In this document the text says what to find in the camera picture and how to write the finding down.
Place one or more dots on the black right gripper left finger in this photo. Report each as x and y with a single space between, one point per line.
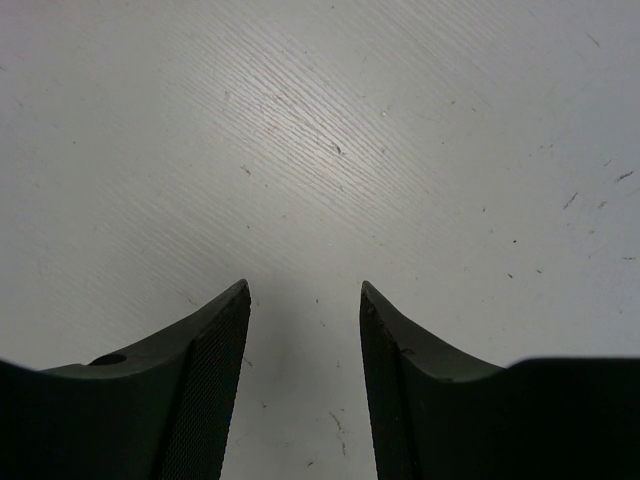
160 408

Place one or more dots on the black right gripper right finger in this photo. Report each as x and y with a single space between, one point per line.
437 412

